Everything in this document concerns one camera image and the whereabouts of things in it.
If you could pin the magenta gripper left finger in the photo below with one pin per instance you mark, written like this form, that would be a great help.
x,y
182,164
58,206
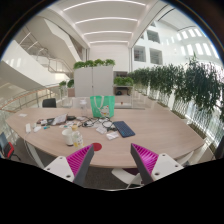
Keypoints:
x,y
73,167

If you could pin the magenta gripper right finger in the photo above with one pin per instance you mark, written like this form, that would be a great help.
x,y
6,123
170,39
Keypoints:
x,y
152,166

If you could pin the white chair under table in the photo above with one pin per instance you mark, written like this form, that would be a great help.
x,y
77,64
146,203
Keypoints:
x,y
128,176

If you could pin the red round coaster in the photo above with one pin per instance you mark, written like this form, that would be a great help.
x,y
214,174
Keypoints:
x,y
97,146

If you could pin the white tissue packet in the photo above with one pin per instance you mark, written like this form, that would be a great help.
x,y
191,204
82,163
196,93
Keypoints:
x,y
112,135

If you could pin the white remote control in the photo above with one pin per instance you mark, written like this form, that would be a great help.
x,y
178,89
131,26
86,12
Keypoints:
x,y
28,128

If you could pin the green tote bag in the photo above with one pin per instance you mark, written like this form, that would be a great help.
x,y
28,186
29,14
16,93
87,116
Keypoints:
x,y
102,106

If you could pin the red and black chair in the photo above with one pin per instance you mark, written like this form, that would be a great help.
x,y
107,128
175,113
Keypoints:
x,y
6,148

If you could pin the black office chair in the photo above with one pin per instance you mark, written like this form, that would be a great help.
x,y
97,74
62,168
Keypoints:
x,y
49,103

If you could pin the white open shelf unit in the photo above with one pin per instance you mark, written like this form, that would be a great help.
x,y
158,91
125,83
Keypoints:
x,y
123,97

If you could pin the row of potted trees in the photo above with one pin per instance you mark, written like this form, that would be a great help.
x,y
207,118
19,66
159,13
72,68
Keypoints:
x,y
194,81

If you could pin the white storage cabinet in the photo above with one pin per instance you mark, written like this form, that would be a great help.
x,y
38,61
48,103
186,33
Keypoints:
x,y
92,81

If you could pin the green plants atop cabinet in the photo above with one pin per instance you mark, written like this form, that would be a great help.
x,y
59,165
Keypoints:
x,y
94,63

